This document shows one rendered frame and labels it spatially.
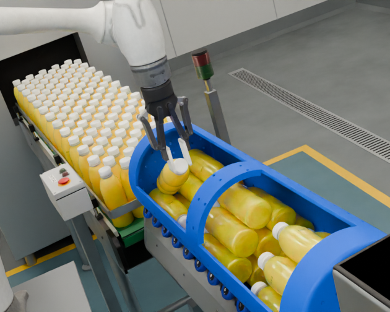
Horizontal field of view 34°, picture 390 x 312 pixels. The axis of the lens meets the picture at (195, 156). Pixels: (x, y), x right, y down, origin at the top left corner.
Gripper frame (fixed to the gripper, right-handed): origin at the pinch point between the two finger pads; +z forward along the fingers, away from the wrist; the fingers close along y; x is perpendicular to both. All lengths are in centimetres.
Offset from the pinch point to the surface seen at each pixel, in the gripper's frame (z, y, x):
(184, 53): 109, 176, 439
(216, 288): 30.5, -5.1, -15.3
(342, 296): -45, -30, -117
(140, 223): 34, -7, 37
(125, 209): 27.6, -9.8, 37.8
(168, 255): 35.4, -7.0, 15.3
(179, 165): 2.5, -0.4, -0.3
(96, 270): 50, -25, 49
